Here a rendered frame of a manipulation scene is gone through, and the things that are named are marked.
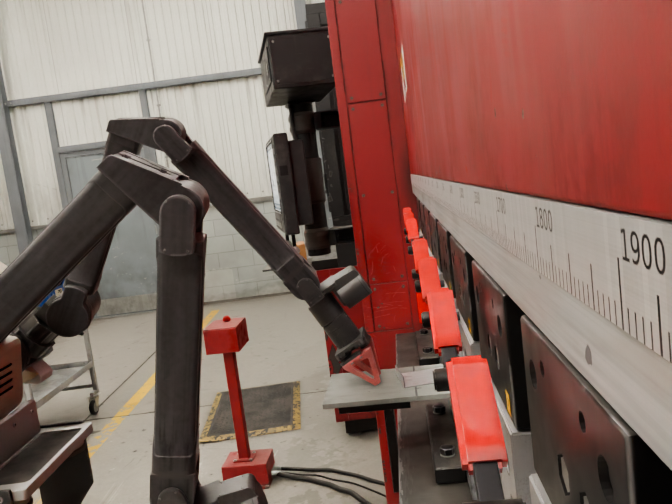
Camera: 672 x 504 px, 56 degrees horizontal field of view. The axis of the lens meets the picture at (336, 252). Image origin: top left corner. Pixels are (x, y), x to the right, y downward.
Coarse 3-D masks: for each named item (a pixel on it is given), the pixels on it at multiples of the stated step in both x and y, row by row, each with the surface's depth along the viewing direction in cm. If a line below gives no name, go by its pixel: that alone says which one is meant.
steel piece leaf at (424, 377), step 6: (396, 366) 129; (396, 372) 130; (408, 372) 130; (414, 372) 130; (420, 372) 129; (426, 372) 129; (432, 372) 129; (402, 378) 123; (408, 378) 127; (414, 378) 126; (420, 378) 126; (426, 378) 125; (432, 378) 125; (402, 384) 124; (408, 384) 123; (414, 384) 123; (420, 384) 122; (426, 384) 122
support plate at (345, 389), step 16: (400, 368) 134; (416, 368) 133; (432, 368) 132; (336, 384) 129; (352, 384) 128; (368, 384) 127; (384, 384) 126; (400, 384) 124; (432, 384) 122; (336, 400) 120; (352, 400) 119; (368, 400) 118; (384, 400) 118; (400, 400) 117; (416, 400) 117
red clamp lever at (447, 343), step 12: (444, 288) 54; (432, 300) 53; (444, 300) 53; (432, 312) 52; (444, 312) 52; (432, 324) 52; (444, 324) 51; (456, 324) 51; (432, 336) 52; (444, 336) 50; (456, 336) 50; (444, 348) 50; (456, 348) 50; (444, 360) 49; (444, 372) 48; (444, 384) 48
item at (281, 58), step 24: (264, 48) 232; (288, 48) 217; (312, 48) 219; (264, 72) 242; (288, 72) 218; (312, 72) 220; (288, 96) 241; (312, 96) 250; (288, 120) 263; (312, 120) 262; (312, 144) 262; (312, 168) 262; (312, 192) 263; (312, 240) 266
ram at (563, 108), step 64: (448, 0) 49; (512, 0) 26; (576, 0) 18; (640, 0) 14; (448, 64) 54; (512, 64) 28; (576, 64) 19; (640, 64) 14; (448, 128) 60; (512, 128) 30; (576, 128) 20; (640, 128) 15; (512, 192) 33; (576, 192) 20; (640, 192) 15; (512, 256) 33; (576, 320) 22; (640, 384) 17
